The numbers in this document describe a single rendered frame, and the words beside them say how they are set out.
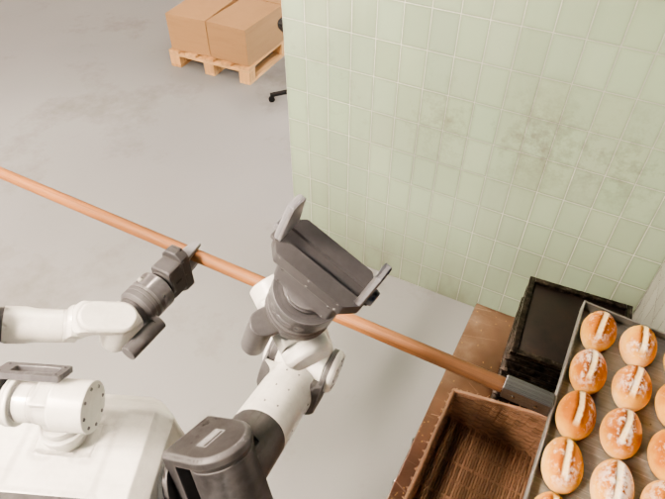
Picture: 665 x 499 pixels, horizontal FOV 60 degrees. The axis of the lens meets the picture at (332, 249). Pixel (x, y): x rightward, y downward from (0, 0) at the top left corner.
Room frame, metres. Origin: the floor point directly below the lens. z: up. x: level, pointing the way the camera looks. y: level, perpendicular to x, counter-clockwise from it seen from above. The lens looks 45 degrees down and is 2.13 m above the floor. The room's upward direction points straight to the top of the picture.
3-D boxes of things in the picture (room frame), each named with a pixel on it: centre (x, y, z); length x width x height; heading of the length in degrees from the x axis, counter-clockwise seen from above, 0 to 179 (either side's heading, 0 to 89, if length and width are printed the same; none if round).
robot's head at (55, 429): (0.37, 0.35, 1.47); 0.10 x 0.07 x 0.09; 85
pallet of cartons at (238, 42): (4.48, 0.70, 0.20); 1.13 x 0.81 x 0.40; 148
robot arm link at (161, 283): (0.84, 0.37, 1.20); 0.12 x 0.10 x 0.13; 151
